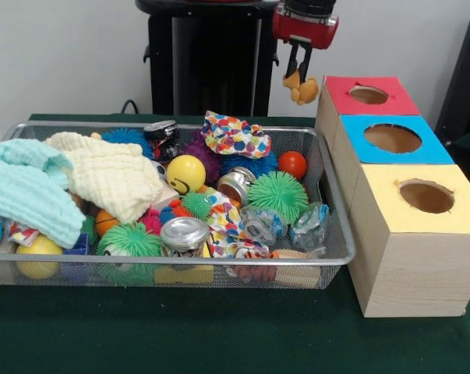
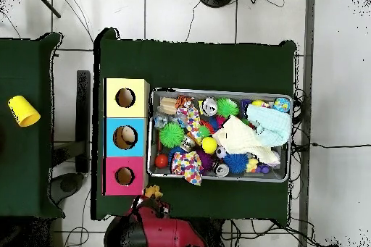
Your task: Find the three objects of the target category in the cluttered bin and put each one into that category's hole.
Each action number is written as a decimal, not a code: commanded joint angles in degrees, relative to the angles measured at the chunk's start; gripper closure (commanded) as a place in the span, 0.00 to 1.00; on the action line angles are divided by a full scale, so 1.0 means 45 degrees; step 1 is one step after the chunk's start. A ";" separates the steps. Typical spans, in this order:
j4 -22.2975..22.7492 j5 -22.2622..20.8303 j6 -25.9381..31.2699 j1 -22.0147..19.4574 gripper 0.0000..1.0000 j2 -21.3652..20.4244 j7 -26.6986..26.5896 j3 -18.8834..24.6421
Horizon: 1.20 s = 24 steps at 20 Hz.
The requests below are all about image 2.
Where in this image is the blue spiky ball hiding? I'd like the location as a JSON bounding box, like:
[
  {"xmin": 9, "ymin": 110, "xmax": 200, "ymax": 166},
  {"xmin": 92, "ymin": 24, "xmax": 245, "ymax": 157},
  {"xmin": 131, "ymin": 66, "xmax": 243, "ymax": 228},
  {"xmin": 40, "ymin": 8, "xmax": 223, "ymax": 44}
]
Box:
[{"xmin": 224, "ymin": 153, "xmax": 250, "ymax": 175}]

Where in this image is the wooden box with three holes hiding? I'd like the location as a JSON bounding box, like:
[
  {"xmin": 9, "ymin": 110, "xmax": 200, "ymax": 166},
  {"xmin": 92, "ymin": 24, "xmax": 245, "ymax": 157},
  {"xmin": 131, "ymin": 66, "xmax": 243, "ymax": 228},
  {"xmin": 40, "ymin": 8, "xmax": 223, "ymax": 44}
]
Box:
[{"xmin": 103, "ymin": 78, "xmax": 151, "ymax": 197}]

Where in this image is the crushed silver can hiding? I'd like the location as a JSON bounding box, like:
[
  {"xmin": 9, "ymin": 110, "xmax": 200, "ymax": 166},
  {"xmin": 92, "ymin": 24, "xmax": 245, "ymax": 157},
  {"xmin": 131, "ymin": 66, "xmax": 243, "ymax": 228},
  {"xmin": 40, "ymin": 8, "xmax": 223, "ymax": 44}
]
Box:
[{"xmin": 201, "ymin": 97, "xmax": 220, "ymax": 117}]

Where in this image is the clear shallow mesh bin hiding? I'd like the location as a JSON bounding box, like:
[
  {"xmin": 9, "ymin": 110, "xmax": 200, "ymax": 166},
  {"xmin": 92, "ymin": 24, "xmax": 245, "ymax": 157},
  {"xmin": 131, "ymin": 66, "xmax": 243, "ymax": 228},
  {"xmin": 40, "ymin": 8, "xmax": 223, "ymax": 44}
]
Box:
[{"xmin": 149, "ymin": 88, "xmax": 293, "ymax": 183}]

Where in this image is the polka dot colourful cloth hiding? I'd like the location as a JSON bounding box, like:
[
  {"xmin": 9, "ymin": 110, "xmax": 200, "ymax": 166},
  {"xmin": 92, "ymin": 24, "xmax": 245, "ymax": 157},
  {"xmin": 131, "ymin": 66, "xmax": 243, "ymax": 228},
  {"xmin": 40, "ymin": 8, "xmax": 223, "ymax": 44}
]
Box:
[{"xmin": 171, "ymin": 151, "xmax": 204, "ymax": 187}]

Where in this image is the yellow smiley ball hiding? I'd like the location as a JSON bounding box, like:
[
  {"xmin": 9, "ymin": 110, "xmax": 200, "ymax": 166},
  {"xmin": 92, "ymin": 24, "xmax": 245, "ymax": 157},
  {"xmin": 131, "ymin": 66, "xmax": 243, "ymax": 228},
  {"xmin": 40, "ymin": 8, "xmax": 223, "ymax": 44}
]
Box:
[{"xmin": 201, "ymin": 136, "xmax": 219, "ymax": 155}]

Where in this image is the cream yellow cloth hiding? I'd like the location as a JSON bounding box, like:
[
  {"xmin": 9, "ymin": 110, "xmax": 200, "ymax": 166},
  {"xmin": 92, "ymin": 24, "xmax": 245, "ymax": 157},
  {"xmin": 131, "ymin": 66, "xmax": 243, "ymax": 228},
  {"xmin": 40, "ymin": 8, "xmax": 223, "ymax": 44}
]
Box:
[{"xmin": 212, "ymin": 115, "xmax": 282, "ymax": 166}]

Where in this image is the blue globe ball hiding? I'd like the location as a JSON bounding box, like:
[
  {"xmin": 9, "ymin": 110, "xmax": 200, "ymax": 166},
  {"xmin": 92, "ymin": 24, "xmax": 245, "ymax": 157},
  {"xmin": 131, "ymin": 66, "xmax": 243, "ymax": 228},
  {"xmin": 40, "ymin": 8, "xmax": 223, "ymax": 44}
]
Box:
[{"xmin": 272, "ymin": 97, "xmax": 291, "ymax": 114}]

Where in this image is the red ball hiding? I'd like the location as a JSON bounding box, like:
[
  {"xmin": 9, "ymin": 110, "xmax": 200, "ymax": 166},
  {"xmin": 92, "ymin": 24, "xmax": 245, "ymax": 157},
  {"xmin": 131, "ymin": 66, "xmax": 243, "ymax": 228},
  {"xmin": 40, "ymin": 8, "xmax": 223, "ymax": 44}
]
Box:
[{"xmin": 154, "ymin": 154, "xmax": 170, "ymax": 169}]

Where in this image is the large green spiky ball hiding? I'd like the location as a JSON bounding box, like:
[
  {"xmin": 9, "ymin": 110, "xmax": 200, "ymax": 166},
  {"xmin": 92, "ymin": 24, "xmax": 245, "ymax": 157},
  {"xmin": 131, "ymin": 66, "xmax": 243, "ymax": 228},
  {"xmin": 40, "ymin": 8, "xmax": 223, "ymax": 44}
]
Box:
[{"xmin": 159, "ymin": 122, "xmax": 186, "ymax": 148}]

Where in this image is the purple spiky ball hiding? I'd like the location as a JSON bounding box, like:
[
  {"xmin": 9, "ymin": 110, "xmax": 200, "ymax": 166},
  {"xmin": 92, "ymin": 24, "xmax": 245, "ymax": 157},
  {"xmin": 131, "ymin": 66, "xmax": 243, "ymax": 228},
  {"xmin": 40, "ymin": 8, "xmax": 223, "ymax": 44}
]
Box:
[{"xmin": 196, "ymin": 148, "xmax": 214, "ymax": 172}]

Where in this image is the small green spiky ball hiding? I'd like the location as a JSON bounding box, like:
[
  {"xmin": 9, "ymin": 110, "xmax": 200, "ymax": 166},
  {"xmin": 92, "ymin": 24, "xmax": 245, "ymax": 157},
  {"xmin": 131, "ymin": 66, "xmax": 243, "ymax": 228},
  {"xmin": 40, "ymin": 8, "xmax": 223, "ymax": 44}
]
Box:
[{"xmin": 217, "ymin": 97, "xmax": 240, "ymax": 118}]

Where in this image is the mint green cloth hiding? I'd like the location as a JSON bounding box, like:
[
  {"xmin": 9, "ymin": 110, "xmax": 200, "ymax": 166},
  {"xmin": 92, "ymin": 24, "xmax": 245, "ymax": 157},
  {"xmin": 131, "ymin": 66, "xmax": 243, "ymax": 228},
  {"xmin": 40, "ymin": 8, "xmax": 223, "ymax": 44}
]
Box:
[{"xmin": 246, "ymin": 104, "xmax": 293, "ymax": 148}]

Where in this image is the yellow round object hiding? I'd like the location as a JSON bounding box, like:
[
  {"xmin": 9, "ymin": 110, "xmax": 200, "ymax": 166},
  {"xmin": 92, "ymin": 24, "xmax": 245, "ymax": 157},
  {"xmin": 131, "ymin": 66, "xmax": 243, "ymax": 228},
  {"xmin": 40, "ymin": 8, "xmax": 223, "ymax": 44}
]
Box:
[{"xmin": 7, "ymin": 95, "xmax": 41, "ymax": 128}]

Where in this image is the side table with green cloth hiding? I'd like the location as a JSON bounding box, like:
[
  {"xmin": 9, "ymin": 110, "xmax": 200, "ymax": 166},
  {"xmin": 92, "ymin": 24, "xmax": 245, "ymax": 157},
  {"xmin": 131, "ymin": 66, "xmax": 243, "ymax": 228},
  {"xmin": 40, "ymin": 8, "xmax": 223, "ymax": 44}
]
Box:
[{"xmin": 0, "ymin": 32, "xmax": 64, "ymax": 219}]

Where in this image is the black rod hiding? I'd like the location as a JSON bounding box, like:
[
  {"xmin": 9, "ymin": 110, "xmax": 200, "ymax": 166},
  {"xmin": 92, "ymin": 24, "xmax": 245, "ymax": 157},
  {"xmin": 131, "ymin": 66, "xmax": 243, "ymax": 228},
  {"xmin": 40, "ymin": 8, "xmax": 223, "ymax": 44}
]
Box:
[{"xmin": 30, "ymin": 0, "xmax": 62, "ymax": 19}]

